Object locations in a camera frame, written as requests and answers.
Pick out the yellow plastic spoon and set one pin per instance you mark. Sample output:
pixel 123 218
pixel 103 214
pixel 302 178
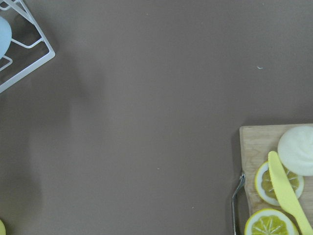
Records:
pixel 285 194

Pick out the bamboo cutting board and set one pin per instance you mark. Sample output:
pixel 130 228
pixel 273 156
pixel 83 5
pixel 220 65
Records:
pixel 256 142

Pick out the lemon slice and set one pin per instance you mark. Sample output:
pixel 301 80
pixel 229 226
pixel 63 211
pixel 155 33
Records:
pixel 264 188

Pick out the lemon half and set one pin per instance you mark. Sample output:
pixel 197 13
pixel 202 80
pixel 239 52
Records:
pixel 269 222

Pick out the blue plastic cup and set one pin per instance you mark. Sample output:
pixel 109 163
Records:
pixel 5 36

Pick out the metal cutting board handle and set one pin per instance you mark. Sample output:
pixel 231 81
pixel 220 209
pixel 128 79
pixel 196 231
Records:
pixel 234 204

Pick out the white wire cup rack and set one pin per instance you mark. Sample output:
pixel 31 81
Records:
pixel 29 48

